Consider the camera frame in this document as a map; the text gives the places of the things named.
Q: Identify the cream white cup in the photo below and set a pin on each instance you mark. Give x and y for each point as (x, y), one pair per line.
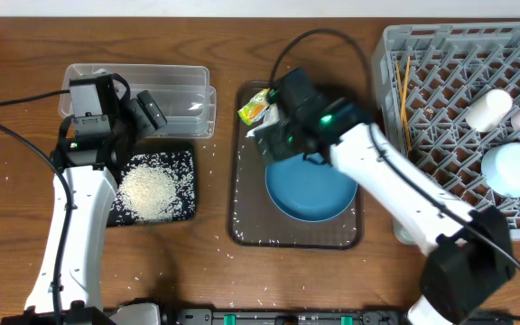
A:
(485, 114)

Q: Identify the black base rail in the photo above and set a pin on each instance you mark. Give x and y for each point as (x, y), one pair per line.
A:
(210, 317)

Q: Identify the light blue bowl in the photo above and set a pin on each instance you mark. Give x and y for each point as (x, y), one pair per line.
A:
(501, 168)

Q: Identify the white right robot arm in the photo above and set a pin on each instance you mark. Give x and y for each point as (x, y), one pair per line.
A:
(467, 251)

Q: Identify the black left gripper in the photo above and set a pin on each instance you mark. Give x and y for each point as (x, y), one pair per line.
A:
(133, 113)

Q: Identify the white napkin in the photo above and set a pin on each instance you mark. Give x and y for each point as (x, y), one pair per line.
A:
(270, 117)

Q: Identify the brown serving tray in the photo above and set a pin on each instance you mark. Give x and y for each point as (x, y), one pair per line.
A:
(254, 220)

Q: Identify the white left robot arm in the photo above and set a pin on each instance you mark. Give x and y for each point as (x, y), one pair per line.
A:
(67, 290)

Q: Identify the dark blue plate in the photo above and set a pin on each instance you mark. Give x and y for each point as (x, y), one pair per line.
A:
(308, 189)

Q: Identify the black tray bin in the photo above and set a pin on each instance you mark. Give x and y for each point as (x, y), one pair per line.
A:
(160, 185)

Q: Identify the green yellow snack wrapper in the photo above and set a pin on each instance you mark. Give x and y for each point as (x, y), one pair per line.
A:
(255, 108)

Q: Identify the clear plastic bin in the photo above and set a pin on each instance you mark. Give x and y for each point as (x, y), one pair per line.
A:
(182, 92)

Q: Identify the pile of white rice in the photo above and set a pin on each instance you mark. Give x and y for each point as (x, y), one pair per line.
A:
(147, 192)

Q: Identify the grey dishwasher rack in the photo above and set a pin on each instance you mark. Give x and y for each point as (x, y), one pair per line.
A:
(452, 65)

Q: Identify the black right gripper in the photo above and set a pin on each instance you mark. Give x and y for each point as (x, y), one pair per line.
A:
(287, 148)

